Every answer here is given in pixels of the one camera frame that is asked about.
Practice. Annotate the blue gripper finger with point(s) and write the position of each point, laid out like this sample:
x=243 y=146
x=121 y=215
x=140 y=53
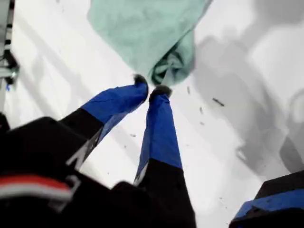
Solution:
x=114 y=102
x=161 y=133

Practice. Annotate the pale green T-shirt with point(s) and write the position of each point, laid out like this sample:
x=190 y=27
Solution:
x=142 y=35

